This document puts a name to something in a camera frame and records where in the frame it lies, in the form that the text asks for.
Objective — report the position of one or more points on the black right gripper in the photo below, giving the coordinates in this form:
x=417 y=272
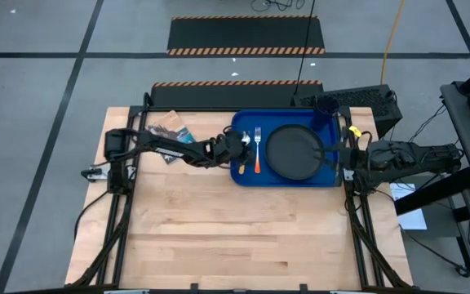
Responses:
x=349 y=158

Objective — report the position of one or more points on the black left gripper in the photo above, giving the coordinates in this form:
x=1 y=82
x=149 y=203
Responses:
x=229 y=147

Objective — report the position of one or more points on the black round plate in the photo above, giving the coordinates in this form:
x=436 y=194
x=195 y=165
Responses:
x=292 y=151

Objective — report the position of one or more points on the purple faceted plastic cup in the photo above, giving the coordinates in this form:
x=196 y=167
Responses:
x=325 y=110

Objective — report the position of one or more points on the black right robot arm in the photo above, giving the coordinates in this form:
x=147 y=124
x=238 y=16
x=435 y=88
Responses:
x=414 y=159

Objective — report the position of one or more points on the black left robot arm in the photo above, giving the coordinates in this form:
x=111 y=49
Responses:
x=169 y=148

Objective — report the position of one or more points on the blue plastic tray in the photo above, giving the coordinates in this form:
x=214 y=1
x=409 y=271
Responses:
x=284 y=116

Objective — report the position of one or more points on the black perforated computer case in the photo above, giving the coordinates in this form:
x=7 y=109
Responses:
x=365 y=102

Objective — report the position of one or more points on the Acadia picture book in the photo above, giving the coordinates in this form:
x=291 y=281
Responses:
x=174 y=122

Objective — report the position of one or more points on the white paper sheet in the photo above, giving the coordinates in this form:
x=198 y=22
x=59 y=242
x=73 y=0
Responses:
x=412 y=216

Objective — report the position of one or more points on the large black hazard-striped mat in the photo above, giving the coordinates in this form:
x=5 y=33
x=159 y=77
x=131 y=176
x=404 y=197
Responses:
x=245 y=34

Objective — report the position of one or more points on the silver metal bracket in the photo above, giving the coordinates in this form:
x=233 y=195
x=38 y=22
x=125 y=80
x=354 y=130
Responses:
x=92 y=175
x=348 y=175

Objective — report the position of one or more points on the black aluminium table frame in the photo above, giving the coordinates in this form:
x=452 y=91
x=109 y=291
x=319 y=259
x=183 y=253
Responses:
x=117 y=261

